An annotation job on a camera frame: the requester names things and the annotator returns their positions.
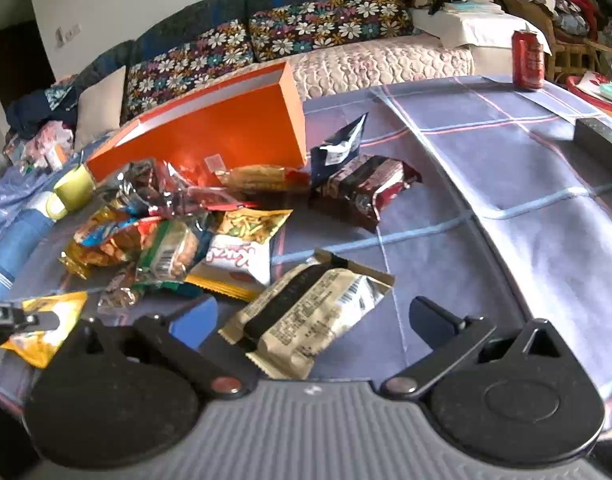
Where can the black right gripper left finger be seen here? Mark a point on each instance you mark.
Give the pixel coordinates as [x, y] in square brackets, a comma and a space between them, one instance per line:
[175, 339]

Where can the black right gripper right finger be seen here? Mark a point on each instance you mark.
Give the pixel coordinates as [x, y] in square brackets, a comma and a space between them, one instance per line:
[454, 342]

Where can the yellow chips bag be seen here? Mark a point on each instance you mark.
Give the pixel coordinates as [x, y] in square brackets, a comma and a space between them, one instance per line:
[53, 319]

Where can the white red rice cracker pack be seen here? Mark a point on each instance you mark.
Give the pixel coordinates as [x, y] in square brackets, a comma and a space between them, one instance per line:
[233, 267]

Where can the green peanut snack bag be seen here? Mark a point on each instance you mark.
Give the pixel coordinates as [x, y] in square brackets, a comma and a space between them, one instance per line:
[169, 255]

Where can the beige wafer snack pack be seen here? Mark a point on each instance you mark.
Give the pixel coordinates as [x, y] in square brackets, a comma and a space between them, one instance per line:
[292, 321]

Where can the orange blue snack bag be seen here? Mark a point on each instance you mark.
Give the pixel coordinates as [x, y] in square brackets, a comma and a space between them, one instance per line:
[108, 238]

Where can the green yellow nut bag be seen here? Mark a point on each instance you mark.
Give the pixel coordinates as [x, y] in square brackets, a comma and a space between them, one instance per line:
[253, 225]

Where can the clear red candy wrapper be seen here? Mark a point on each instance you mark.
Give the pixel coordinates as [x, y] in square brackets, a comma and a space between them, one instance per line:
[151, 188]

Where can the dark red cookie pack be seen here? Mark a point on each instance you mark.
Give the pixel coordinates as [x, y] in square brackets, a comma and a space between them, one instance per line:
[359, 192]

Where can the yellow-green mug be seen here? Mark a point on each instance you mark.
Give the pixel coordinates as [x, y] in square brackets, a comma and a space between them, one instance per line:
[71, 193]

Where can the golden biscuit pack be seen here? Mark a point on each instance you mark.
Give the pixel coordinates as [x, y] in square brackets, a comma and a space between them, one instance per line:
[253, 180]

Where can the navy blue snack pouch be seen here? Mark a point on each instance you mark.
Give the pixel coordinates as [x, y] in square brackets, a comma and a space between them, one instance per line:
[334, 153]

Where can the orange cardboard box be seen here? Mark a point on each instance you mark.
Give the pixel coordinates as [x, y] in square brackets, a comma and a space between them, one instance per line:
[255, 118]

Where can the beige plain pillow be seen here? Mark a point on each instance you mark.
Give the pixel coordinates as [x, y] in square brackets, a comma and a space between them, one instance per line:
[100, 108]

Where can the black rectangular box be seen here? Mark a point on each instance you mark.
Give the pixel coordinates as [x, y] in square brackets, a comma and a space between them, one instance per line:
[595, 138]

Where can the quilted sofa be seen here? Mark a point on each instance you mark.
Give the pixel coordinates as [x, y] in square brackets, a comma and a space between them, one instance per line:
[322, 72]

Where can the red soda can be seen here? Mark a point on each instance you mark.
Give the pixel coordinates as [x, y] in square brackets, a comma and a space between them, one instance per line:
[528, 61]

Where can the left floral cushion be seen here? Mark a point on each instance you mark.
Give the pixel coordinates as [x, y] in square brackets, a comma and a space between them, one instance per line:
[210, 55]

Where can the floral cushion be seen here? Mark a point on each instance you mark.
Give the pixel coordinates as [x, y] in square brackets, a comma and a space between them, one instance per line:
[210, 55]
[313, 25]

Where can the right floral cushion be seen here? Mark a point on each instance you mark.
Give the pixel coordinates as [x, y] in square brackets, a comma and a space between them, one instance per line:
[313, 25]

